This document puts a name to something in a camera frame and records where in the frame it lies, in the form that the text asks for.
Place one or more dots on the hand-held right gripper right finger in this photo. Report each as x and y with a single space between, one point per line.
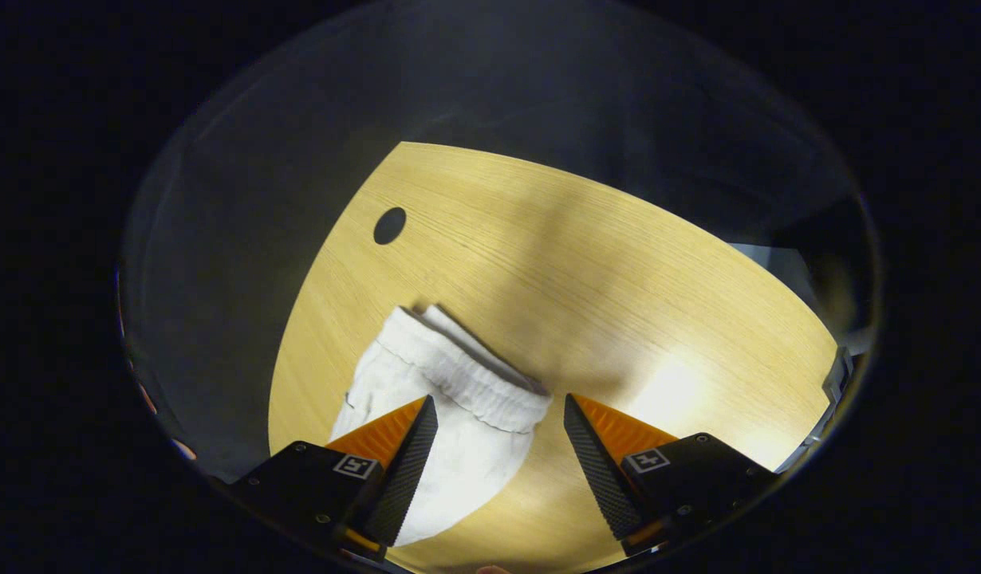
598 470

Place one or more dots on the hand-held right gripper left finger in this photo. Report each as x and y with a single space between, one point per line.
411 470

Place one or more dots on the black block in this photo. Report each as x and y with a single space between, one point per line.
839 375

